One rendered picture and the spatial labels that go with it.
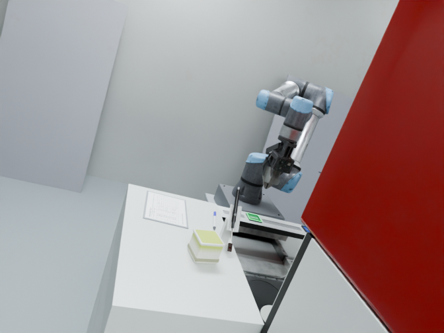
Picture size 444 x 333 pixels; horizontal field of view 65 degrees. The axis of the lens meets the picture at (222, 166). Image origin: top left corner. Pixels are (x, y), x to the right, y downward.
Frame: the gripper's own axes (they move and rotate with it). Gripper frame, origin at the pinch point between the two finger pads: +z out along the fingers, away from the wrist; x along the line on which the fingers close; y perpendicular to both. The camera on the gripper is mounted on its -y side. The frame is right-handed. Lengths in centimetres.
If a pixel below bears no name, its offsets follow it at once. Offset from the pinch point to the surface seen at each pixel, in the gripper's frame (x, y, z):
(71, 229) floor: -74, -121, 111
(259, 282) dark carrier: -5.6, 33.3, 20.7
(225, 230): -19.2, 25.4, 9.8
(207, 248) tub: -27.7, 38.9, 9.0
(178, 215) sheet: -32.5, 13.4, 13.9
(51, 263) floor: -77, -79, 111
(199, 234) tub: -30.2, 35.1, 7.4
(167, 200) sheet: -35.7, 3.9, 13.9
